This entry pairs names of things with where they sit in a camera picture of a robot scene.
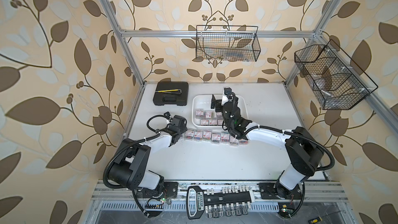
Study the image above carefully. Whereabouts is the paper clip box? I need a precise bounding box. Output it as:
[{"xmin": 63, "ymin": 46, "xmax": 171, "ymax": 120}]
[
  {"xmin": 229, "ymin": 136, "xmax": 239, "ymax": 147},
  {"xmin": 193, "ymin": 131, "xmax": 203, "ymax": 141},
  {"xmin": 221, "ymin": 132, "xmax": 230, "ymax": 144},
  {"xmin": 239, "ymin": 139, "xmax": 249, "ymax": 145},
  {"xmin": 211, "ymin": 132, "xmax": 221, "ymax": 144},
  {"xmin": 203, "ymin": 130, "xmax": 212, "ymax": 141},
  {"xmin": 184, "ymin": 129, "xmax": 195, "ymax": 140}
]

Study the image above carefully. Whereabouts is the white plastic tray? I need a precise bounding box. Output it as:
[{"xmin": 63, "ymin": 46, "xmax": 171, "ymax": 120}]
[{"xmin": 192, "ymin": 94, "xmax": 249, "ymax": 129}]

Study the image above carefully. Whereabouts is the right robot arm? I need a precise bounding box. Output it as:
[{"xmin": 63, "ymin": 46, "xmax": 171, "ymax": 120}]
[{"xmin": 210, "ymin": 87, "xmax": 335, "ymax": 218}]

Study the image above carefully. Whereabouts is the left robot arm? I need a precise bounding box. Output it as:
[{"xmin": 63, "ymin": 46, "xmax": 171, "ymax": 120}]
[{"xmin": 102, "ymin": 112, "xmax": 188, "ymax": 218}]

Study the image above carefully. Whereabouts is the black tool case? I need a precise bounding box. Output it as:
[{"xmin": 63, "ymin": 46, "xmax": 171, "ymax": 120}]
[{"xmin": 153, "ymin": 82, "xmax": 189, "ymax": 106}]

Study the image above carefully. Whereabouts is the socket set holder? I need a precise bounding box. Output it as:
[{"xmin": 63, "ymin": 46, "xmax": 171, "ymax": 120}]
[{"xmin": 186, "ymin": 185, "xmax": 255, "ymax": 220}]

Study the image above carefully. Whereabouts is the yellow handled hex key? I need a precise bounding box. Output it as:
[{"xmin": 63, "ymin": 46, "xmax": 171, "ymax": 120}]
[{"xmin": 156, "ymin": 89, "xmax": 182, "ymax": 94}]

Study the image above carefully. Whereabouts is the back wire basket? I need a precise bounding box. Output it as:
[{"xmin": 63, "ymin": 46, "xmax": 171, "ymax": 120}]
[{"xmin": 195, "ymin": 24, "xmax": 261, "ymax": 62}]

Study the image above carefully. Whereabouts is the wire basket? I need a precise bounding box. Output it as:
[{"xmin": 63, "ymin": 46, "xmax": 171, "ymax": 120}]
[
  {"xmin": 195, "ymin": 24, "xmax": 261, "ymax": 62},
  {"xmin": 294, "ymin": 40, "xmax": 378, "ymax": 111}
]

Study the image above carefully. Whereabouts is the right wire basket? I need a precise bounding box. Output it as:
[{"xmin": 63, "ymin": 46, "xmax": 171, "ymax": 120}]
[{"xmin": 294, "ymin": 40, "xmax": 378, "ymax": 111}]

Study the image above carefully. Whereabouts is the yellow handled screwdriver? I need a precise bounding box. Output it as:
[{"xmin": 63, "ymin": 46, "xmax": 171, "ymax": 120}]
[{"xmin": 307, "ymin": 211, "xmax": 341, "ymax": 224}]

